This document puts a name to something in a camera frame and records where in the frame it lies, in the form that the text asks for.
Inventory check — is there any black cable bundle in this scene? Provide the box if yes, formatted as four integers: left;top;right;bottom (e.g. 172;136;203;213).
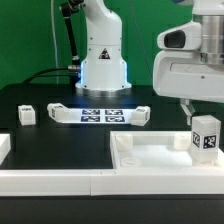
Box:
22;66;82;84

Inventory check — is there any white square table top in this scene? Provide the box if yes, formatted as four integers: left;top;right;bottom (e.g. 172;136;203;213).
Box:
110;131;224;172

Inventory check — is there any white fence wall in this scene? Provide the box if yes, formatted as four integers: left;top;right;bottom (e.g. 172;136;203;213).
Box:
0;134;11;165
0;167;224;196

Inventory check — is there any white front fence wall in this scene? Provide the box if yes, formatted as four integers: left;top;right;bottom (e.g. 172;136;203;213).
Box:
0;167;224;196

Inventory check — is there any grey hanging cable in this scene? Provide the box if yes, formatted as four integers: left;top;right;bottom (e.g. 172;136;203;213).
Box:
50;0;60;84

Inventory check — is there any sheet of fiducial markers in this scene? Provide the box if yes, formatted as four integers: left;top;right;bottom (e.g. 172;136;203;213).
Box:
68;108;133;124

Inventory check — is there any white left fence wall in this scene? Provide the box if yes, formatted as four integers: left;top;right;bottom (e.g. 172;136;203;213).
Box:
0;134;11;165

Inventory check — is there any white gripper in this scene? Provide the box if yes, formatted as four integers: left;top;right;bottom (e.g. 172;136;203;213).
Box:
153;50;224;125

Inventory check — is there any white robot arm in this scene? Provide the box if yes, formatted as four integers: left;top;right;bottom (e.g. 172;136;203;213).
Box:
60;0;224;115

